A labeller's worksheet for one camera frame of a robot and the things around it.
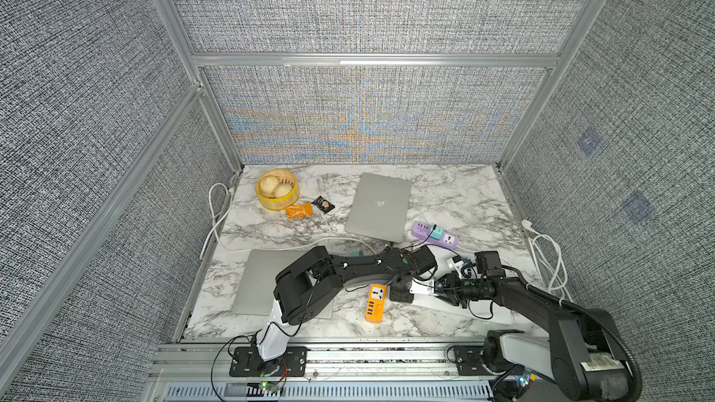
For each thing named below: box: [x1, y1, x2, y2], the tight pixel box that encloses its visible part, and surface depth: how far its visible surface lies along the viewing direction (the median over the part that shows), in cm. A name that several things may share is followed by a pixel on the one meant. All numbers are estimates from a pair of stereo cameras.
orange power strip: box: [364, 283, 388, 323], surface depth 83 cm
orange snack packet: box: [285, 201, 314, 219], surface depth 106 cm
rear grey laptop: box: [344, 172, 413, 244], surface depth 109 cm
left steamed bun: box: [259, 175, 281, 195], surface depth 108 cm
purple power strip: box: [411, 220, 460, 250], surface depth 97 cm
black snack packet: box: [310, 195, 336, 214], surface depth 108 cm
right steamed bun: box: [273, 183, 293, 199], surface depth 106 cm
